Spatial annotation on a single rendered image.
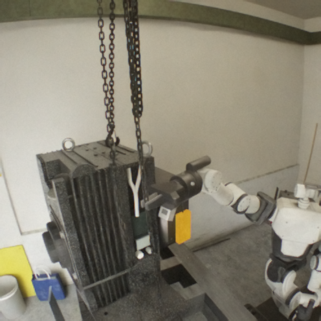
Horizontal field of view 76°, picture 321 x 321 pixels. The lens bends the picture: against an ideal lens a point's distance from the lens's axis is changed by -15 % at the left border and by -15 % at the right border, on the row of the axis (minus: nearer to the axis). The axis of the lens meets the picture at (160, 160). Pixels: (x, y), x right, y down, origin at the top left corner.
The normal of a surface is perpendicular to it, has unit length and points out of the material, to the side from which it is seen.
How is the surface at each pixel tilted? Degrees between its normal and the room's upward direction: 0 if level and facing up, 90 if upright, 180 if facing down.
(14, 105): 90
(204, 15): 90
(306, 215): 40
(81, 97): 90
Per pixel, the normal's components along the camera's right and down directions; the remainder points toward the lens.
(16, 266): 0.40, 0.22
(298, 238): -0.36, 0.22
